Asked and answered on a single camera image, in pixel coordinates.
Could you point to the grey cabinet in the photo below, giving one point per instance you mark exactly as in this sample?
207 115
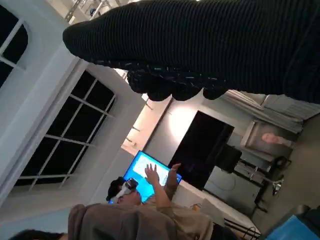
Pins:
230 187

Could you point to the white desk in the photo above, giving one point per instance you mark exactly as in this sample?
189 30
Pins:
217 212

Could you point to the framed board with pink shape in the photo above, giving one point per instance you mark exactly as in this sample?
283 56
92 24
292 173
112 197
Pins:
270 138

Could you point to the grey curtain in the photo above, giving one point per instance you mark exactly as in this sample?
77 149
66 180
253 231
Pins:
282 112

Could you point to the white headset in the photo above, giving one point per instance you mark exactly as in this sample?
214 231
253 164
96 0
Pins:
122 191

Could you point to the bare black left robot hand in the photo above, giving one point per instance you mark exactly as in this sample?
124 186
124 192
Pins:
297 227

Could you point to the person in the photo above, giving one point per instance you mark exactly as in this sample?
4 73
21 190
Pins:
120 222
185 220

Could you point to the large black screen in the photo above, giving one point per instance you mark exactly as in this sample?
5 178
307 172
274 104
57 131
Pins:
200 145

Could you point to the large white framed window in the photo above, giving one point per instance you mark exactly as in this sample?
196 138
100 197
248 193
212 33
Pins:
62 130

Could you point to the metal ceiling truss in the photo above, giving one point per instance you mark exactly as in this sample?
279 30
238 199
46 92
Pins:
75 10

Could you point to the small white framed window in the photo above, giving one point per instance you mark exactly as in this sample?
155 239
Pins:
15 42

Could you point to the glowing blue monitor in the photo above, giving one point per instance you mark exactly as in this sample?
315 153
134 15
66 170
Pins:
140 162

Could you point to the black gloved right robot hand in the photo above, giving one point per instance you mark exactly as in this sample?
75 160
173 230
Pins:
200 42

